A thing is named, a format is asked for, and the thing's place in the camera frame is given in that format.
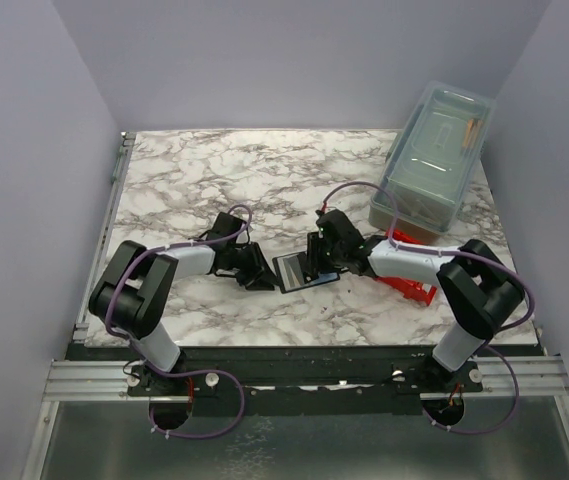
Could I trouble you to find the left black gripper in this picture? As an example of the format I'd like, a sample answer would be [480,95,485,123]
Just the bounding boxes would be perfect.
[226,242,280,291]

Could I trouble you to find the black leather card holder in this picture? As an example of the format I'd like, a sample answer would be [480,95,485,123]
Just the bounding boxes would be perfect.
[272,252,340,294]

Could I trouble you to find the red plastic bin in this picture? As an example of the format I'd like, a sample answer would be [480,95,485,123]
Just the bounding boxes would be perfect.
[377,229,437,306]

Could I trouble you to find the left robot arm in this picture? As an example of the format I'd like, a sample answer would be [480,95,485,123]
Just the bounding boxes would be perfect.
[88,240,279,395]

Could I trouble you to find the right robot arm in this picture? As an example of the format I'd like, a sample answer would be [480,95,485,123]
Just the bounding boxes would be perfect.
[305,229,525,392]

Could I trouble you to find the clear plastic storage box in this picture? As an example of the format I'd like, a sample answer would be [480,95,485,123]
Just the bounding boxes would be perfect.
[369,81,496,236]

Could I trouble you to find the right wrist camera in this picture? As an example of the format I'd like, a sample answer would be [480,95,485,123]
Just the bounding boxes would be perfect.
[316,209,364,250]

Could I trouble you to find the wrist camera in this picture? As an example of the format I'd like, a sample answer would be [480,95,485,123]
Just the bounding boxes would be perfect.
[316,209,364,250]
[208,212,248,243]

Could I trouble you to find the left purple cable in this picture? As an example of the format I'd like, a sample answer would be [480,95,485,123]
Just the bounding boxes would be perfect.
[105,204,254,441]

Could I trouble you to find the purple cable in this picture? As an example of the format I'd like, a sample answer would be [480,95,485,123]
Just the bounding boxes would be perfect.
[319,181,537,435]
[105,204,254,441]

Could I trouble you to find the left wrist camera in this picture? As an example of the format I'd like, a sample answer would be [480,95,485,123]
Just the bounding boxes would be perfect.
[208,212,248,243]

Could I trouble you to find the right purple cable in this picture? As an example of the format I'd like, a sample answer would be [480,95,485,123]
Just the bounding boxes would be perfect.
[319,181,537,435]

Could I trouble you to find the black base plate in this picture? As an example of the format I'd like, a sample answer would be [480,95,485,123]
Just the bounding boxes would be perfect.
[45,345,563,425]

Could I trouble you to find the aluminium mounting rail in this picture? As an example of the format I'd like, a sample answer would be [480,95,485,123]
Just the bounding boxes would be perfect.
[44,357,569,402]

